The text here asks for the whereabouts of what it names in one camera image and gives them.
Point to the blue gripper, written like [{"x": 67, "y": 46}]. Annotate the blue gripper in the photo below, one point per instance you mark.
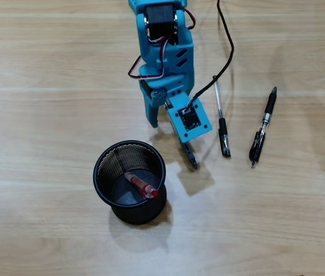
[{"x": 151, "y": 107}]

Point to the clear pen grey grip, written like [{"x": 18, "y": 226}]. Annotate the clear pen grey grip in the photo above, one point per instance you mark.
[{"x": 192, "y": 159}]

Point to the clear stick pen black cap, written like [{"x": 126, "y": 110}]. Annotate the clear stick pen black cap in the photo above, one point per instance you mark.
[{"x": 222, "y": 129}]

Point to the red clear retractable pen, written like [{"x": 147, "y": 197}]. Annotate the red clear retractable pen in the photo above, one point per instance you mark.
[{"x": 141, "y": 185}]

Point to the black retractable pen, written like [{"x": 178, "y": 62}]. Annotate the black retractable pen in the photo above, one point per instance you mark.
[{"x": 270, "y": 106}]

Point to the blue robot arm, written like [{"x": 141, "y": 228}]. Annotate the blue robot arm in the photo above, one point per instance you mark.
[{"x": 185, "y": 37}]

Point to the black mesh pen holder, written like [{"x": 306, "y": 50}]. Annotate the black mesh pen holder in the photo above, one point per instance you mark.
[{"x": 139, "y": 212}]

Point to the blue mounted wrist camera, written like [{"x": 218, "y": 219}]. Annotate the blue mounted wrist camera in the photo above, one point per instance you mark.
[{"x": 199, "y": 129}]

